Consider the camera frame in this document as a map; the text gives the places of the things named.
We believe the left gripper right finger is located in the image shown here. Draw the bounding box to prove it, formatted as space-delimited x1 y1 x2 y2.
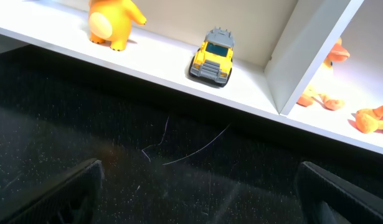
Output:
295 161 383 224

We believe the white shelf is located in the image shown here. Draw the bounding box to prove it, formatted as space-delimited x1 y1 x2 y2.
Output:
0 0 383 157

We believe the orange plush toy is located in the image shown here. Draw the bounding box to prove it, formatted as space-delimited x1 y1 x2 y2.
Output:
354 101 383 135

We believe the yellow plush duck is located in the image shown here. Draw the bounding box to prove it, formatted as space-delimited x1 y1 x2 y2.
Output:
296 37 351 111

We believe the orange dinosaur figure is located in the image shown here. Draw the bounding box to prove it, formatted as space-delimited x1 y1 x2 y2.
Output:
87 0 148 52

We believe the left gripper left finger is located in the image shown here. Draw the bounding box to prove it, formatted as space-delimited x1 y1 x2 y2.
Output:
0 157 105 224

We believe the grey and yellow toy truck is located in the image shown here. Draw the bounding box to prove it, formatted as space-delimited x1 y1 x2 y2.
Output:
188 27 235 88

